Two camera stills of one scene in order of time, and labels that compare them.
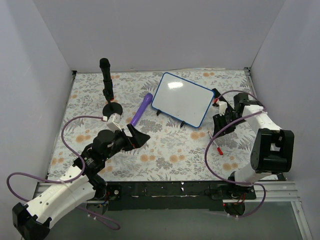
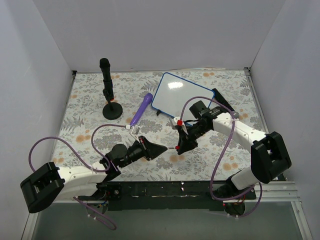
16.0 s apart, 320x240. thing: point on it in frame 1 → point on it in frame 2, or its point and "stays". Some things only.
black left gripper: x=129 y=139 → x=144 y=149
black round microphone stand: x=111 y=108 stays
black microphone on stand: x=108 y=89 stays
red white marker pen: x=218 y=148 → x=176 y=147
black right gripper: x=220 y=120 → x=184 y=135
